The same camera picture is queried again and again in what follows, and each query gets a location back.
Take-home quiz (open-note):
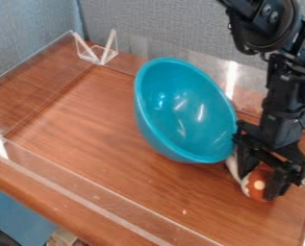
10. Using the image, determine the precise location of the blue plastic bowl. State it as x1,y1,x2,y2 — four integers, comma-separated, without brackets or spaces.
134,58,237,163

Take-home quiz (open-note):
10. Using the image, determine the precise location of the clear acrylic front barrier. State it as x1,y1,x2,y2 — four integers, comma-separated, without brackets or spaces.
0,133,223,246

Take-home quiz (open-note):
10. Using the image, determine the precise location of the clear acrylic barrier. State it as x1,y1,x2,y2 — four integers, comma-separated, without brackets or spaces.
69,30,288,107
0,133,223,246

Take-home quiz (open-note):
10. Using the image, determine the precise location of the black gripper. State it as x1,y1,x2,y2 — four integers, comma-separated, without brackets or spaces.
233,105,305,201

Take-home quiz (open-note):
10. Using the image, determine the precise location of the clear acrylic back barrier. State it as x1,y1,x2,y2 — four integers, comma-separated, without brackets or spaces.
69,30,288,107

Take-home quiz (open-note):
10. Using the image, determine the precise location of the white and brown toy mushroom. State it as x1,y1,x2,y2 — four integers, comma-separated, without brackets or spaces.
225,154,273,202

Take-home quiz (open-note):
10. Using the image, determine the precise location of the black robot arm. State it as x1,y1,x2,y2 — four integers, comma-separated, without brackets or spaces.
219,0,305,200

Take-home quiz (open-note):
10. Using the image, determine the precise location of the clear acrylic corner bracket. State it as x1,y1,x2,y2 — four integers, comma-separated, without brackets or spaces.
73,29,120,65

